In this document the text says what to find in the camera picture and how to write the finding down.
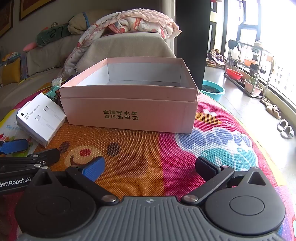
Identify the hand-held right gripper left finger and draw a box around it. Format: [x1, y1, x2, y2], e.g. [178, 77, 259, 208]
[25, 156, 119, 205]

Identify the green plush toy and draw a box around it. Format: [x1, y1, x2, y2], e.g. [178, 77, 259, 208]
[35, 23, 72, 47]

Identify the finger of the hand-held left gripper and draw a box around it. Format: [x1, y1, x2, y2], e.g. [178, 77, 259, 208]
[0, 148, 60, 174]
[0, 138, 29, 155]

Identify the red plastic basin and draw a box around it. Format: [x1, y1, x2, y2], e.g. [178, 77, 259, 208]
[225, 68, 243, 81]

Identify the white cable box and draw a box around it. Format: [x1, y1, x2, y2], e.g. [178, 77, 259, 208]
[16, 92, 67, 147]

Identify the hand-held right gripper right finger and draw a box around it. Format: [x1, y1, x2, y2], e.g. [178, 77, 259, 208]
[181, 157, 274, 205]

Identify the white shoe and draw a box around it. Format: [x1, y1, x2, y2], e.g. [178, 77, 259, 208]
[277, 119, 289, 132]
[281, 126, 295, 139]

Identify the pink cardboard box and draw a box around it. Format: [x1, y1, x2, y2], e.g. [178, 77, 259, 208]
[59, 57, 199, 134]

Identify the yellow cushion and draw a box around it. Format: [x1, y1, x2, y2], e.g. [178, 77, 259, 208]
[1, 58, 21, 85]

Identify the framed wall picture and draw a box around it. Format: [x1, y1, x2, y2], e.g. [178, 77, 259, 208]
[0, 0, 14, 37]
[20, 0, 57, 21]

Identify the pink plush toy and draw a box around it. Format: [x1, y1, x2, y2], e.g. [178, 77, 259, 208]
[23, 42, 38, 52]

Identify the teal tape roll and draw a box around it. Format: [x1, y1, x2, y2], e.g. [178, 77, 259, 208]
[45, 87, 61, 100]

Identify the metal shelf rack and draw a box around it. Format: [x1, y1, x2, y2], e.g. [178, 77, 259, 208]
[223, 40, 274, 99]

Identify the teal plastic basin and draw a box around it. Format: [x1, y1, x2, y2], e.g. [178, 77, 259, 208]
[202, 80, 225, 102]

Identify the colourful play mat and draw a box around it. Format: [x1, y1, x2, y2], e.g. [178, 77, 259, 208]
[0, 89, 296, 241]

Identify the small chair with plush toys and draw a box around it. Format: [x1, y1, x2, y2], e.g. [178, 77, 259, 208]
[207, 49, 226, 69]

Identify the printed pink blanket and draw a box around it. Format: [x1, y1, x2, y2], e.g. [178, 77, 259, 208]
[58, 9, 182, 80]

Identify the beige sofa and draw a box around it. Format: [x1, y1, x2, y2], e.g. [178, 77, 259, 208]
[0, 9, 176, 116]

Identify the blue book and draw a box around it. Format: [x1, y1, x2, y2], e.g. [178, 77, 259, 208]
[20, 53, 28, 80]

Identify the beige pillow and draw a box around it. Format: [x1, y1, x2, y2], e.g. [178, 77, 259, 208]
[68, 11, 100, 36]

